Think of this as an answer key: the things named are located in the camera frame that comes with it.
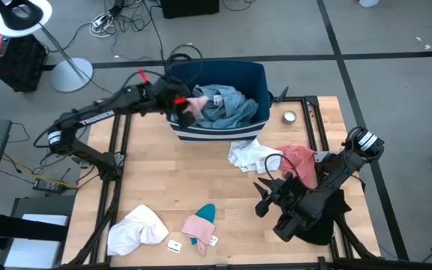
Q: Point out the white power strip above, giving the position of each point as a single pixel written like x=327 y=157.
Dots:
x=99 y=21

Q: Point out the long pink garment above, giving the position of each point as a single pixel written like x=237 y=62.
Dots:
x=199 y=105

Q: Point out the salmon red garment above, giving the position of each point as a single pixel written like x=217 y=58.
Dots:
x=302 y=161

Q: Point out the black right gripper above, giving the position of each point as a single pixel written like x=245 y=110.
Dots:
x=289 y=197

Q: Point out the black equipment case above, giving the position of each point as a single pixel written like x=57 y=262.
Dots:
x=19 y=63

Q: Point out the light blue denim shirt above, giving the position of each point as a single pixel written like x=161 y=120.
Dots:
x=231 y=108

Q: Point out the white object on floor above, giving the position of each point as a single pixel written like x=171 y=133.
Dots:
x=369 y=2

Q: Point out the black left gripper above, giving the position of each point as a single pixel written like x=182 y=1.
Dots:
x=173 y=93

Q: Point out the white round lamp stand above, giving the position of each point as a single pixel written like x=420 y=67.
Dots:
x=71 y=77

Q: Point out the pink sock with tag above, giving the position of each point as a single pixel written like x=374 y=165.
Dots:
x=199 y=228

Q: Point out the black power adapter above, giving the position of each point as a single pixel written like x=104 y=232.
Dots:
x=49 y=185

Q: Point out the white pinkish garment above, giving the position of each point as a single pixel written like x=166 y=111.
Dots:
x=137 y=228

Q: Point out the black garment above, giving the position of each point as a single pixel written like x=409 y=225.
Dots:
x=339 y=206

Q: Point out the navy white-striped fabric basket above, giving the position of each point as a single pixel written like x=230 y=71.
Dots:
x=238 y=75

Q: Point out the teal sock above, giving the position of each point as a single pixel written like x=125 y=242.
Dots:
x=205 y=212

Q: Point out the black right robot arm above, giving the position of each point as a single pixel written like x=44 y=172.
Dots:
x=343 y=165

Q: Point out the black box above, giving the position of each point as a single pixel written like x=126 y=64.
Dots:
x=189 y=7

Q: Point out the grey white cabinet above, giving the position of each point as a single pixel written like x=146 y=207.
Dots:
x=32 y=236

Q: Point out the white t-shirt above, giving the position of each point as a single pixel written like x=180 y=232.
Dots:
x=249 y=155

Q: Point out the small white tag card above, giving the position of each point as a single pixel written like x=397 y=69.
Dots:
x=174 y=246

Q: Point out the round silver tin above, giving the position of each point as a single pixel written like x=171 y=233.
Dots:
x=289 y=117

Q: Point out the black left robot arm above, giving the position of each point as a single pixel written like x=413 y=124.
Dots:
x=96 y=116

